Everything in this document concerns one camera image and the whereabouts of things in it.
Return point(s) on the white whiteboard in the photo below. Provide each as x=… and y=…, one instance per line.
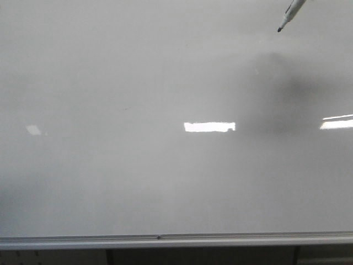
x=130, y=124

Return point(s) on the white whiteboard marker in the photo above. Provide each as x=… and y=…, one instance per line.
x=291, y=12

